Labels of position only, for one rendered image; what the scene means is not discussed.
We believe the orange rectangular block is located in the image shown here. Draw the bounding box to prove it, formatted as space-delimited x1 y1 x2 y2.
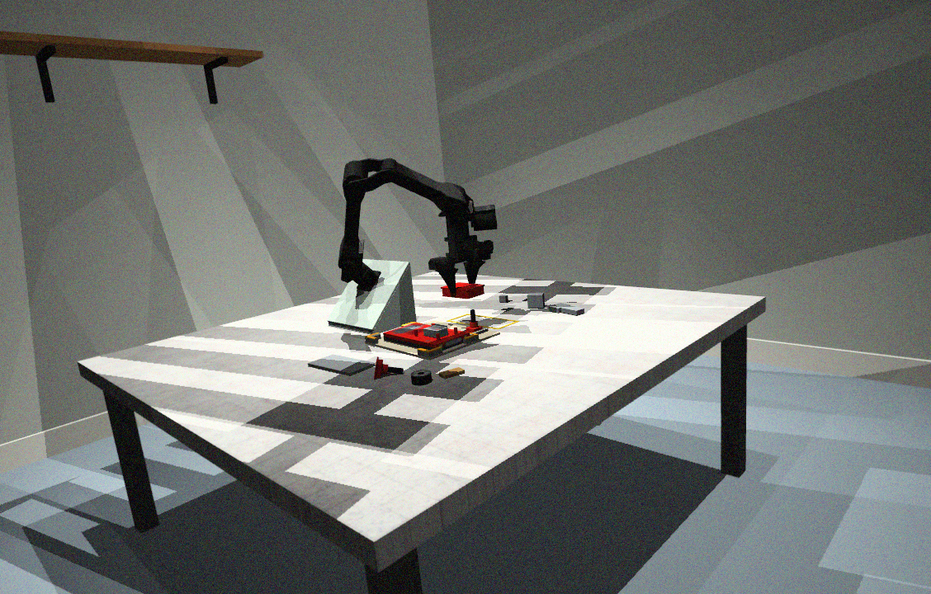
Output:
439 367 465 379

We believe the small black and white toy wheel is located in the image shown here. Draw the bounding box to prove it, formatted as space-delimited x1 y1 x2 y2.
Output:
411 370 432 385

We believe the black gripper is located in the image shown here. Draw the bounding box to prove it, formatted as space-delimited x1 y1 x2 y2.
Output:
428 232 485 294

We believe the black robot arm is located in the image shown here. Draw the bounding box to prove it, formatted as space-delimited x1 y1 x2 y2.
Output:
338 158 497 291

